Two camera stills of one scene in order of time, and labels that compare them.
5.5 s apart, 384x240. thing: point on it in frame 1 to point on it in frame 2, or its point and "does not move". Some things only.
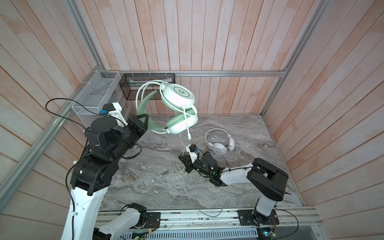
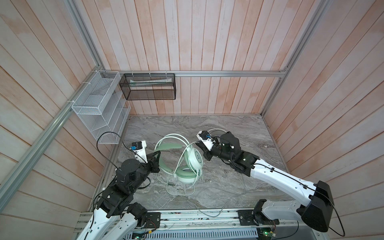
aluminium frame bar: [282, 73] does not move
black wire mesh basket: [130, 83] does not move
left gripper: [135, 121] to [152, 160]
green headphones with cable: [168, 106] to [178, 157]
